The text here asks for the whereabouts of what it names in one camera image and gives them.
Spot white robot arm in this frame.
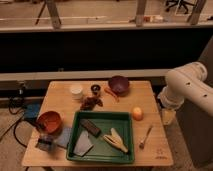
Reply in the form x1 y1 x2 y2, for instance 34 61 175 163
157 62 213 125

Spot small black cup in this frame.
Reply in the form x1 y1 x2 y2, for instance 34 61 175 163
91 84 101 96

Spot white paper cup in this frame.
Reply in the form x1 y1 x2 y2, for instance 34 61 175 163
70 84 83 100

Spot orange fruit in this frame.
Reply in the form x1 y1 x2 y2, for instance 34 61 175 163
132 107 144 121

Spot metal fork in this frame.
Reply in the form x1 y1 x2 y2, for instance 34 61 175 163
139 125 153 149

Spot purple bowl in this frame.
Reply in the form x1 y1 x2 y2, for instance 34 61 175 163
108 75 130 94

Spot orange carrot toy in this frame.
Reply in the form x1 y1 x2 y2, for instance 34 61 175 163
104 87 119 102

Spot green plastic tray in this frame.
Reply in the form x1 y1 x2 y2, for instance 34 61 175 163
66 111 134 164

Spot brown crumpled object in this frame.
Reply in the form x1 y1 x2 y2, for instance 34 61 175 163
80 97 103 110

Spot dark brown block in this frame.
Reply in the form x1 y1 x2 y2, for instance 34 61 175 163
80 119 101 137

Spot grey cloth piece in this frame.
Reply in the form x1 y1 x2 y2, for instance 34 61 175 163
73 131 93 156

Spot blue sponge cloth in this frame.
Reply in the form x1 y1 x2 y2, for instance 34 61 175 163
54 127 71 148

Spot office chair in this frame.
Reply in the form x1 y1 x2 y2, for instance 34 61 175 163
165 0 194 14

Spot orange bowl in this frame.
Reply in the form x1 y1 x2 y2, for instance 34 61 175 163
36 111 62 134

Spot blue object on floor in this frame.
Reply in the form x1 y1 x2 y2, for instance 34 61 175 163
24 103 41 119

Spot black cables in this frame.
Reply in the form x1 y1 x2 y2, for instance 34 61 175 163
0 81 44 149

